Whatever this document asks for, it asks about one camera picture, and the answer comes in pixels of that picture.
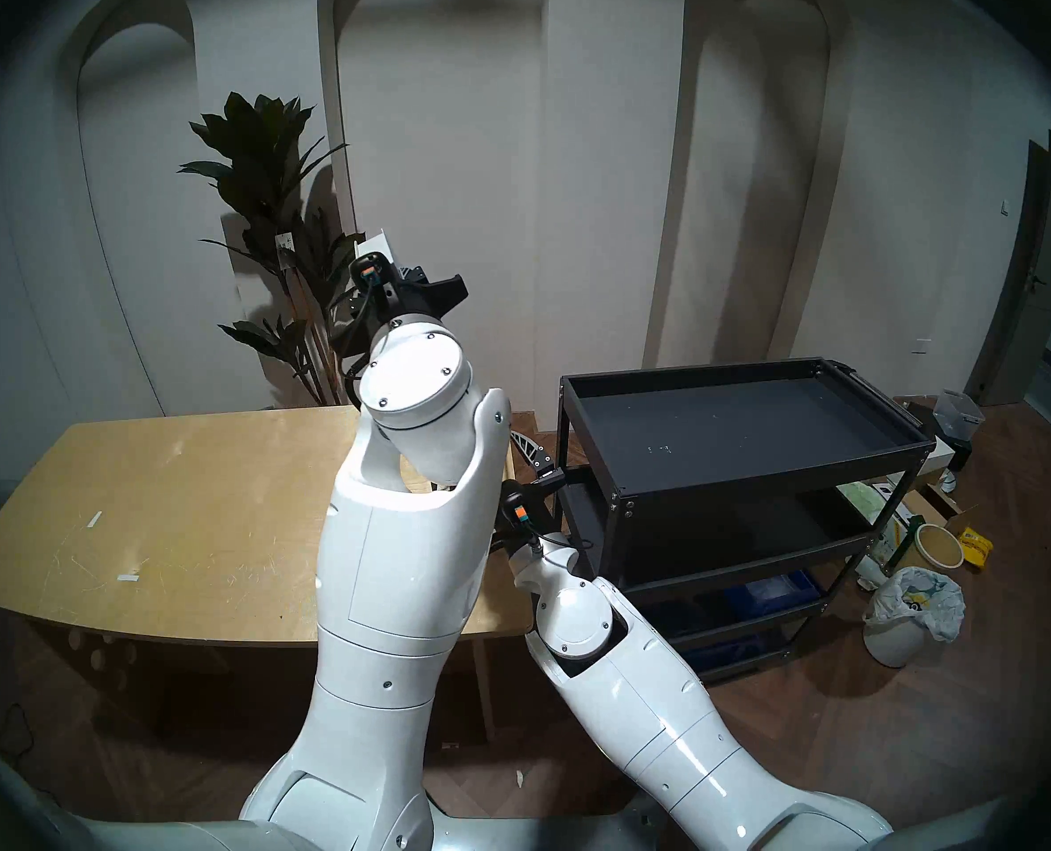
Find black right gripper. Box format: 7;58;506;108
498;431;570;534

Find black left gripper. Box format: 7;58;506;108
335;254;470;355

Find black metal utility cart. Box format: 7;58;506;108
554;357;938;683

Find tall green potted plant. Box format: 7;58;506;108
178;91;369;409

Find wooden table leg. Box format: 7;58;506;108
471;637;498;743

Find blue plastic bin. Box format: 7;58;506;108
724;569;824;617

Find white green plastic bag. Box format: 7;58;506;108
837;480;902;533

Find white bagged trash bin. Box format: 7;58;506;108
861;566;967;669

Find round beige paper bucket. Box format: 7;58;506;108
915;522;966;570

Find dark wooden door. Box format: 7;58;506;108
969;131;1051;409

